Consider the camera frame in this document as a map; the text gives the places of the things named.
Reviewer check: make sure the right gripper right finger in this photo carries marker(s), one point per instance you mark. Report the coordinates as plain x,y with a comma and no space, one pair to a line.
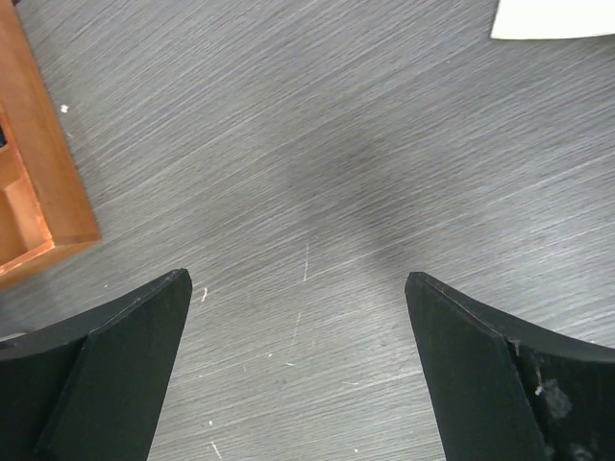
506,389

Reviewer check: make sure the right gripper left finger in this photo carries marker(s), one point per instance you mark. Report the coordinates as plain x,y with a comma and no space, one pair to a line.
91,387

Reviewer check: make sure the cream cloth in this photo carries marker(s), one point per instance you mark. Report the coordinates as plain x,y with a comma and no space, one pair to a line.
552,19

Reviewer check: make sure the wooden compartment tray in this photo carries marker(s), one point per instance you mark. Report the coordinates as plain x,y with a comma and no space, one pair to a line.
45,214

